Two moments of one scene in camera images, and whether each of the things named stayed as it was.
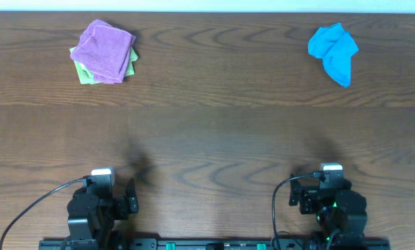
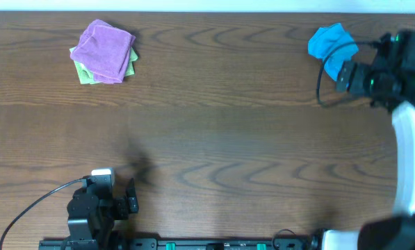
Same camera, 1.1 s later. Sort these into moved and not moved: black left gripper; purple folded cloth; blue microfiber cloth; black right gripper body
Moved: black right gripper body
Not moved: blue microfiber cloth; purple folded cloth; black left gripper
